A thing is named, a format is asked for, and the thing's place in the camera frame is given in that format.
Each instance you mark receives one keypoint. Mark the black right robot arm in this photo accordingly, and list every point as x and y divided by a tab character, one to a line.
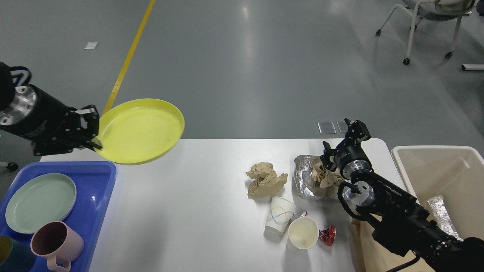
400	223

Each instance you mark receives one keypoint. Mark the white patterned paper cup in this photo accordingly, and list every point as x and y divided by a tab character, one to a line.
280	212

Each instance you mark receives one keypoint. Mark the crumpled brown paper ball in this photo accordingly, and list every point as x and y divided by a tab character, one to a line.
266	182

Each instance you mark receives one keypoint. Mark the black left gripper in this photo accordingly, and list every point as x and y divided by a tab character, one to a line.
49	124

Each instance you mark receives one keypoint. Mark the red foil wrapper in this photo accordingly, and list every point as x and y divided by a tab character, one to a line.
327	236

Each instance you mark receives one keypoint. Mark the white bar on floor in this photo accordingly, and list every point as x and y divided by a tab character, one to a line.
472	67

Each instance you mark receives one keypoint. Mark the crumpled aluminium foil sheet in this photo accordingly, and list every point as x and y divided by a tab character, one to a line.
303	180

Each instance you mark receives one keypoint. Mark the silver floor socket plate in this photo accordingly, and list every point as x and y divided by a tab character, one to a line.
326	128

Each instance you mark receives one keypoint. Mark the teal mug yellow inside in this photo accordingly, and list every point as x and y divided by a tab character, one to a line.
15	256

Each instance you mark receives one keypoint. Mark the yellow plastic plate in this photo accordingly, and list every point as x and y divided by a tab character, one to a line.
139	131

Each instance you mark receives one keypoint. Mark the black caster wheel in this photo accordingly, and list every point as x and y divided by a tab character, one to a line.
11	166

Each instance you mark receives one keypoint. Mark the pink mug brown inside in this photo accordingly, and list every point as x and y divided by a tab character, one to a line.
58	244

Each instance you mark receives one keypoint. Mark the white wheeled chair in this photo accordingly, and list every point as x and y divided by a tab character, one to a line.
431	10

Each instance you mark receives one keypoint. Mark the foil piece in bin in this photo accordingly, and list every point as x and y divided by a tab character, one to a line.
440	214

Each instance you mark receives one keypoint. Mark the brown paper bag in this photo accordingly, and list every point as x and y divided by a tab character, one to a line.
370	256

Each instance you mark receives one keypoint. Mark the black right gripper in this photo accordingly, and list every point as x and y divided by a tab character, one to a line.
348	158

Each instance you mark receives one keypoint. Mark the pale green plate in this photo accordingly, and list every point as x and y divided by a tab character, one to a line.
43	199

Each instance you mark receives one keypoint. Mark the blue plastic tray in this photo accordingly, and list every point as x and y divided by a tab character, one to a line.
94	181

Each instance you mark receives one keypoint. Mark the crumpled brown paper on foil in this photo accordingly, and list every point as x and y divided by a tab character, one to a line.
324	178

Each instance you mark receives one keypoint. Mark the white floor marker tile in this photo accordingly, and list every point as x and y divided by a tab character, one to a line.
91	45

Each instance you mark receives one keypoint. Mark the beige plastic bin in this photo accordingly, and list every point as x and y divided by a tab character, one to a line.
454	172

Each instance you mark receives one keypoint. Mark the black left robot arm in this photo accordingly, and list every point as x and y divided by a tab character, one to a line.
11	78

